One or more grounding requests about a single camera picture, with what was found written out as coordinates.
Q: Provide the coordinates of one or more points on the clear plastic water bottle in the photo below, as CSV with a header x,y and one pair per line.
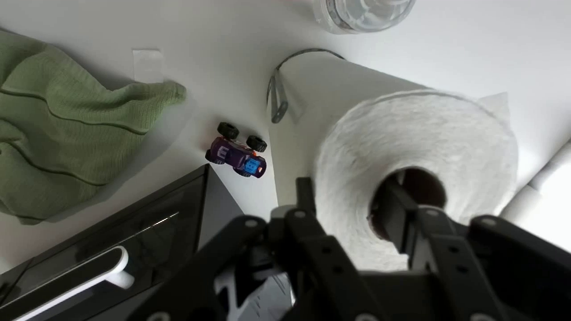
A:
x,y
362,11

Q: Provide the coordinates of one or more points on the white paper towel roll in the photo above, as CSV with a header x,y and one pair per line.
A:
x,y
452,136

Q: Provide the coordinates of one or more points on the purple blue toy car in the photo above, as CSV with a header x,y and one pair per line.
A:
x,y
234,156

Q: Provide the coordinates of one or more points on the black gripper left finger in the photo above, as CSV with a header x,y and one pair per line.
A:
x,y
202,268

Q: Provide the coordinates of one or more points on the black toaster oven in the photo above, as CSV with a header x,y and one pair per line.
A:
x,y
107,261

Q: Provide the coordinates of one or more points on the green cloth towel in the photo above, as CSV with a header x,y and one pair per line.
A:
x,y
59,131

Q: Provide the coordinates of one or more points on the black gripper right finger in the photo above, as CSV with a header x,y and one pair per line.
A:
x,y
523,273

